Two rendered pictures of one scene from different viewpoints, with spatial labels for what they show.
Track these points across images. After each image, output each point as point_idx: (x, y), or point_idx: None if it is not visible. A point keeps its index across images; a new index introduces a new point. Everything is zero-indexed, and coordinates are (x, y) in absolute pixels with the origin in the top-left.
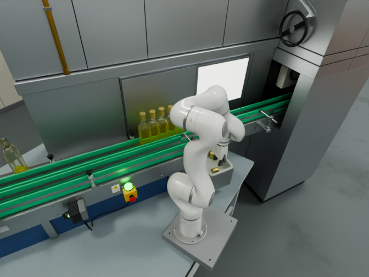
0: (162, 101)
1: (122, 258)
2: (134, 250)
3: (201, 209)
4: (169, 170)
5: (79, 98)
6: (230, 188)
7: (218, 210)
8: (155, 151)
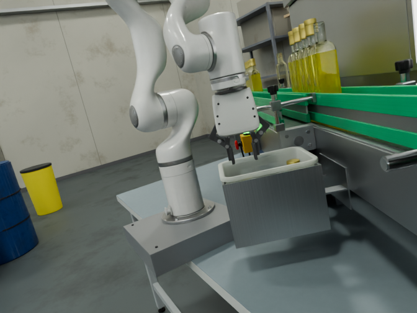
0: (354, 23)
1: (204, 190)
2: (206, 195)
3: (157, 151)
4: (271, 149)
5: (306, 13)
6: (253, 293)
7: (190, 235)
8: (290, 110)
